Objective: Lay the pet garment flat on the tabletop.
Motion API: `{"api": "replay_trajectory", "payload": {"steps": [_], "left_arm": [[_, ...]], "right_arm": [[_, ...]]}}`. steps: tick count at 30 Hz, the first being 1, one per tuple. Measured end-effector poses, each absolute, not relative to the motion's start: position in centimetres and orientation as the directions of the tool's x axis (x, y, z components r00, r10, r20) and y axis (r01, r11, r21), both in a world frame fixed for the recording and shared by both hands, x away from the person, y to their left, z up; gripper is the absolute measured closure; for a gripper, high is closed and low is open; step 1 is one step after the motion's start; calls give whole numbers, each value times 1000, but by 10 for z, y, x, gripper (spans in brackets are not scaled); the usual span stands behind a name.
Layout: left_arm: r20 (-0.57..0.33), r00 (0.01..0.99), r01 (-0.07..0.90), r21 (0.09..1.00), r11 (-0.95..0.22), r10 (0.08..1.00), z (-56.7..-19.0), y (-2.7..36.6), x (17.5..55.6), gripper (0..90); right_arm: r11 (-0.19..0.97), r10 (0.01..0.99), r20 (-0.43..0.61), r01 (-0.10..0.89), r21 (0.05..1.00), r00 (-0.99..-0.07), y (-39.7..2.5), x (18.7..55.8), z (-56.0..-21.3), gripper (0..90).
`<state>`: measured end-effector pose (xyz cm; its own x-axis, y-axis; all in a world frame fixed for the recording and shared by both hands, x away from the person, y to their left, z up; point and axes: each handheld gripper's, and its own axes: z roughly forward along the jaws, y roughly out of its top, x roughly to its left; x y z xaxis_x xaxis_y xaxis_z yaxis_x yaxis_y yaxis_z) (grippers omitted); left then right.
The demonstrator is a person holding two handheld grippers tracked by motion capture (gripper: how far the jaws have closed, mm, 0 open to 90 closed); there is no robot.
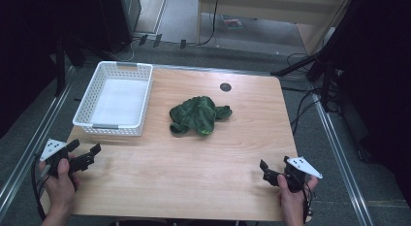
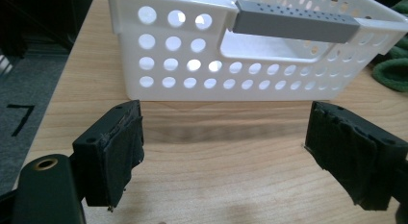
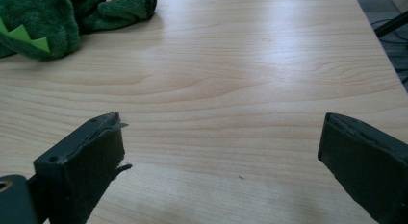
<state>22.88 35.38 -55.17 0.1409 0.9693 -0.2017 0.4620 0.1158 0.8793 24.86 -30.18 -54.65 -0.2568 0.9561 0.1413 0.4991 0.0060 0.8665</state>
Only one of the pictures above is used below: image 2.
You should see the white perforated plastic basket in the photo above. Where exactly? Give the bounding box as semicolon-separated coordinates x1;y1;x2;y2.
107;0;408;102

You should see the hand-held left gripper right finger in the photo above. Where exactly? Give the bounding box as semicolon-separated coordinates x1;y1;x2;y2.
304;100;408;212

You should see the green cloth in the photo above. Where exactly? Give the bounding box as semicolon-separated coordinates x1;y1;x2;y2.
371;0;408;93

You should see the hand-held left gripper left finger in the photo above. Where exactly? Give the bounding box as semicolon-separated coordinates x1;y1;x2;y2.
71;99;145;212

